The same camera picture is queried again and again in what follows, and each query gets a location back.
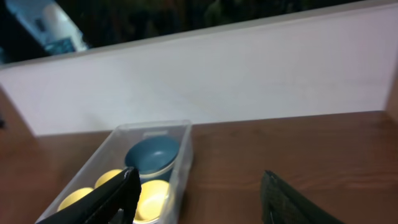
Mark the yellow small bowl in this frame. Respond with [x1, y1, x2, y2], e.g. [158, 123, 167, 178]
[134, 180, 170, 224]

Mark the clear plastic storage bin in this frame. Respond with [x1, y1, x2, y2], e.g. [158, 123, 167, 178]
[38, 120, 193, 223]

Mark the dark blue bowl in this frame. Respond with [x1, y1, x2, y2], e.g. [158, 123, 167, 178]
[139, 162, 175, 184]
[124, 136, 180, 174]

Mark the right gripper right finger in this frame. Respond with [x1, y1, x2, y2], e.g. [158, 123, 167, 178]
[261, 170, 342, 224]

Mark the yellow cup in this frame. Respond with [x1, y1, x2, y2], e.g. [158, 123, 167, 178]
[95, 169, 122, 189]
[57, 187, 93, 212]

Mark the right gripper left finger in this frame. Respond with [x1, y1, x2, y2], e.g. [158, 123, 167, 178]
[38, 167, 141, 224]

